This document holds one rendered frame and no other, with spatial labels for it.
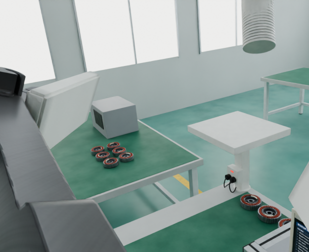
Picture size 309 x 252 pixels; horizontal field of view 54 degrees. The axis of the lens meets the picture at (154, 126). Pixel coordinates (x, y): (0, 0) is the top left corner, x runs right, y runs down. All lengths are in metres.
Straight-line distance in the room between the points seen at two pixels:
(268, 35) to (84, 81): 1.52
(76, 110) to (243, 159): 1.67
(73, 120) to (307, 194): 0.13
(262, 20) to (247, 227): 1.03
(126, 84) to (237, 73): 2.49
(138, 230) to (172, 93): 4.28
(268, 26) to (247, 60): 5.06
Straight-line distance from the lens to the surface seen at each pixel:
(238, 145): 1.38
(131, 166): 2.25
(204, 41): 5.97
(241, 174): 1.82
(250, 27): 1.67
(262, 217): 1.67
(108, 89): 5.16
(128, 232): 1.66
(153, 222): 1.69
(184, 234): 1.60
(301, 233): 0.83
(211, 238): 1.57
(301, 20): 7.82
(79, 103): 0.16
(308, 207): 0.18
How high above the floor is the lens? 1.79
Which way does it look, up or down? 20 degrees down
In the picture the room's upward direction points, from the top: 6 degrees counter-clockwise
